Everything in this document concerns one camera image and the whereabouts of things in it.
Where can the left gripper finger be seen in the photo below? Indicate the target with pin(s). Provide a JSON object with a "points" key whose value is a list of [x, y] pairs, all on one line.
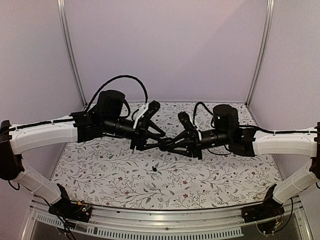
{"points": [[158, 134], [143, 146]]}

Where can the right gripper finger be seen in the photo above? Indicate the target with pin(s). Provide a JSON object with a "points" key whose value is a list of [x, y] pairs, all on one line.
{"points": [[183, 151], [182, 140]]}

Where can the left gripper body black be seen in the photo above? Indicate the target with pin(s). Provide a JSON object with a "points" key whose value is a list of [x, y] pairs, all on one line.
{"points": [[111, 125]]}

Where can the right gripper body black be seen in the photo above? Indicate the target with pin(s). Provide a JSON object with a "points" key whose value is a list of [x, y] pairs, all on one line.
{"points": [[223, 138]]}

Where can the black earbud charging case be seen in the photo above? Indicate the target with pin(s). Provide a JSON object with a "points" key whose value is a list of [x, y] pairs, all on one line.
{"points": [[167, 144]]}

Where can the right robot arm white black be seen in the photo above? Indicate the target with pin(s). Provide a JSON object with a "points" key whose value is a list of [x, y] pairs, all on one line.
{"points": [[305, 142]]}

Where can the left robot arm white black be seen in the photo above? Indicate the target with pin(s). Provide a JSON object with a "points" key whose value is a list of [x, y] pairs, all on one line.
{"points": [[19, 141]]}

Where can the floral table mat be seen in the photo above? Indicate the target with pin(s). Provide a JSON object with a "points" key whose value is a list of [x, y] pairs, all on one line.
{"points": [[105, 171]]}

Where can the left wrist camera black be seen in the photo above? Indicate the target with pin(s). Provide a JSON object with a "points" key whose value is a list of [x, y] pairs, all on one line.
{"points": [[146, 111]]}

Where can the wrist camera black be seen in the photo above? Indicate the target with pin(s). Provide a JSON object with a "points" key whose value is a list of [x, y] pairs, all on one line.
{"points": [[191, 129], [146, 111]]}

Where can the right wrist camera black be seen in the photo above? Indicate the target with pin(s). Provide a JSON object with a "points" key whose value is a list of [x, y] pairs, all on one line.
{"points": [[191, 129]]}

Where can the aluminium front rail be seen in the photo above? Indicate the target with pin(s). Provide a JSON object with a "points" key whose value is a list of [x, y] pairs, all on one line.
{"points": [[113, 223]]}

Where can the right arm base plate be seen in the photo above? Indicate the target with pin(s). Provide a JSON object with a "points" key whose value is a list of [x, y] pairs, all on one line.
{"points": [[269, 208]]}

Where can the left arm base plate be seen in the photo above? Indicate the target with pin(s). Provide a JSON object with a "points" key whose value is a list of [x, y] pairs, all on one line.
{"points": [[69, 209]]}

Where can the left aluminium corner post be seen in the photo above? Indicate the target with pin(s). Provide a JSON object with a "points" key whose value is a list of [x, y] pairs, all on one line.
{"points": [[61, 7]]}

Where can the aluminium corner post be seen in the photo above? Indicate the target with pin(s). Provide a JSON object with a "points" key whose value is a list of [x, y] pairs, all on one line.
{"points": [[270, 4], [61, 7]]}

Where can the right aluminium corner post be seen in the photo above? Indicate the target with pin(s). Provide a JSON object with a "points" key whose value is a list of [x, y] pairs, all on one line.
{"points": [[270, 4]]}

